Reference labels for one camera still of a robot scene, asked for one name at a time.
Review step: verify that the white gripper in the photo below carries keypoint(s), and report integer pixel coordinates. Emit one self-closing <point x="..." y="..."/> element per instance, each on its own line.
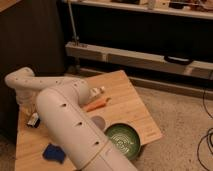
<point x="26" y="101"/>

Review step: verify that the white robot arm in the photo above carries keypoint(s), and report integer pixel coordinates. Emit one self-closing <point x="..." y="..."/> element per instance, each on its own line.
<point x="58" y="101"/>

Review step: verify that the cluttered shelf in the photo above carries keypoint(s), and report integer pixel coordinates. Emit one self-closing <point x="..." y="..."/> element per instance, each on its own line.
<point x="150" y="8"/>

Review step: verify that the grey metal rail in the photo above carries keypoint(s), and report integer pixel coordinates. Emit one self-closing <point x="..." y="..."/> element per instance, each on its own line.
<point x="137" y="59"/>

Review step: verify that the green bowl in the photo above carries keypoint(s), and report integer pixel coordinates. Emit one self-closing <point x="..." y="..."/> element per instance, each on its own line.
<point x="125" y="138"/>

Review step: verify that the orange carrot toy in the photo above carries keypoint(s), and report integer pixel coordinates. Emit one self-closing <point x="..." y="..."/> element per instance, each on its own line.
<point x="96" y="104"/>

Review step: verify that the black handle on rail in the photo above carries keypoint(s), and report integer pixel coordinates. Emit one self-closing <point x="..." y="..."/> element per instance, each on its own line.
<point x="178" y="61"/>

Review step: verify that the metal pole stand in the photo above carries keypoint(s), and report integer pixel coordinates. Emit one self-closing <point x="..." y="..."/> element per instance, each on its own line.
<point x="75" y="36"/>

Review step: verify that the blue sponge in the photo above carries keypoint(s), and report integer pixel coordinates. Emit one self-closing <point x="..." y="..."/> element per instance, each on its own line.
<point x="54" y="153"/>

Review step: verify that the clear plastic cup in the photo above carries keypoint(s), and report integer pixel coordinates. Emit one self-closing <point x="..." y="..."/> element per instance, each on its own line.
<point x="99" y="121"/>

